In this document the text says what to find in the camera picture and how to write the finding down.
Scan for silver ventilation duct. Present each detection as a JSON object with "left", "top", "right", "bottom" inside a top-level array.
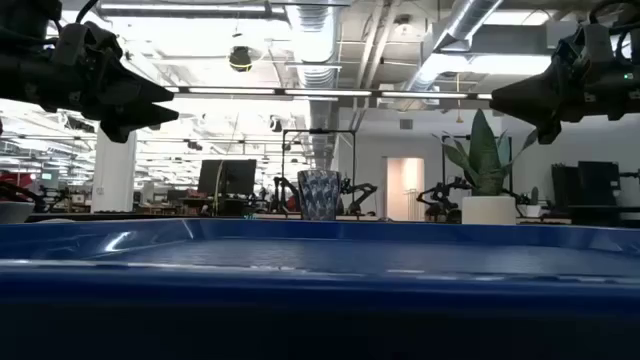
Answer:
[{"left": 284, "top": 0, "right": 352, "bottom": 171}]

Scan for black computer monitor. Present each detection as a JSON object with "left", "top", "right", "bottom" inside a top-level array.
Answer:
[{"left": 197, "top": 159, "right": 258, "bottom": 197}]

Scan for black office monitors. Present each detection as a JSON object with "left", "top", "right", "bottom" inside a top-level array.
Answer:
[{"left": 550, "top": 160, "right": 622, "bottom": 209}]

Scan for black aluminium table frame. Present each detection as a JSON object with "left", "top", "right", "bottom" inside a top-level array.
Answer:
[{"left": 27, "top": 212, "right": 251, "bottom": 223}]

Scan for blue plastic tray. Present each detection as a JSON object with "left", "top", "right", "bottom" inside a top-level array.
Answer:
[{"left": 0, "top": 217, "right": 640, "bottom": 360}]

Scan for plant in white pot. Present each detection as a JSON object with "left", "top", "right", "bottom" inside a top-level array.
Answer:
[{"left": 432, "top": 108, "right": 539, "bottom": 226}]

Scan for small cactus in pot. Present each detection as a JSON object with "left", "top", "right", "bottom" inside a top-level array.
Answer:
[{"left": 518, "top": 186, "right": 544, "bottom": 219}]

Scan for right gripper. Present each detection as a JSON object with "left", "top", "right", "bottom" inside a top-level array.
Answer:
[{"left": 489, "top": 59, "right": 640, "bottom": 146}]

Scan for white square pillar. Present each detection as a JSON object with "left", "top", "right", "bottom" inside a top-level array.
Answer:
[{"left": 91, "top": 127, "right": 138, "bottom": 214}]

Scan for long ceiling light bar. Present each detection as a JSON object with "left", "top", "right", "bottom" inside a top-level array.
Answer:
[{"left": 164, "top": 86, "right": 494, "bottom": 101}]

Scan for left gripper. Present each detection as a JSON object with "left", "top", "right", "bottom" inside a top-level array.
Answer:
[{"left": 0, "top": 49, "right": 180, "bottom": 144}]

